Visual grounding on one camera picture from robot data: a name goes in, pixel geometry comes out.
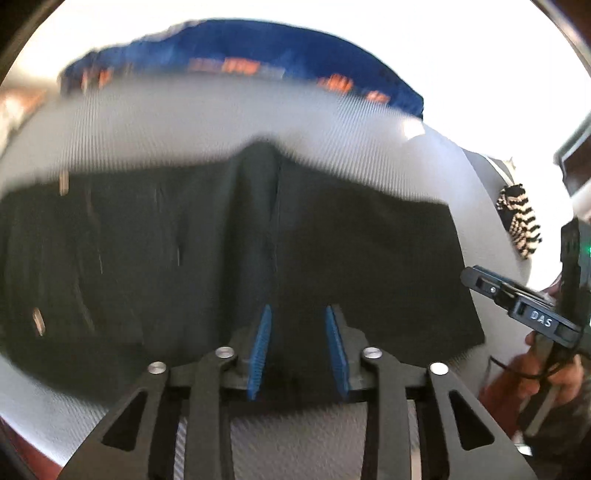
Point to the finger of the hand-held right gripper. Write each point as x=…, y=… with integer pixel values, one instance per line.
x=489, y=284

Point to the black and cream striped cloth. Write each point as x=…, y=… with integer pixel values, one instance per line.
x=519, y=221

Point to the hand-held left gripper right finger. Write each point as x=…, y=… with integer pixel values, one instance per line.
x=336, y=355

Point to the blue floral blanket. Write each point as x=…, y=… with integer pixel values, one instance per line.
x=258, y=48

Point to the black pants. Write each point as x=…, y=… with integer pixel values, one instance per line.
x=184, y=277

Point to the dark wooden frame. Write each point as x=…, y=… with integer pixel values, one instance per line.
x=577, y=170

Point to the person's right hand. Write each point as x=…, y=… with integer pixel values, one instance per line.
x=535, y=364

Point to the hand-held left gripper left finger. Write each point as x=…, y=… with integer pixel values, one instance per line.
x=258, y=355

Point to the blue-grey mesh mattress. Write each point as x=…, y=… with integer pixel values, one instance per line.
x=184, y=120

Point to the wooden bed frame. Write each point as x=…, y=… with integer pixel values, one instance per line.
x=18, y=454

